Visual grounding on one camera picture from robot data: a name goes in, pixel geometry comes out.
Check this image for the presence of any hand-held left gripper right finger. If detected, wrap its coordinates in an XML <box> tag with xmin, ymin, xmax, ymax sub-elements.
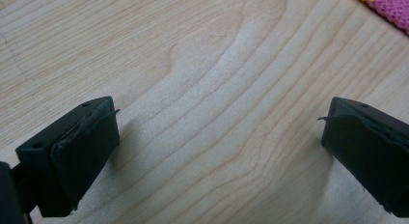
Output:
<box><xmin>317</xmin><ymin>96</ymin><xmax>409</xmax><ymax>218</ymax></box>

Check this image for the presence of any pink and yellow knitted cloth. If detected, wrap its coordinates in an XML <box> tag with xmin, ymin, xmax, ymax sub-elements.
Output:
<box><xmin>349</xmin><ymin>0</ymin><xmax>409</xmax><ymax>35</ymax></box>

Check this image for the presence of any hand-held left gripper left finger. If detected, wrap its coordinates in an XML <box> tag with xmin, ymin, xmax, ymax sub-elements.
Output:
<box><xmin>14</xmin><ymin>96</ymin><xmax>122</xmax><ymax>218</ymax></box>

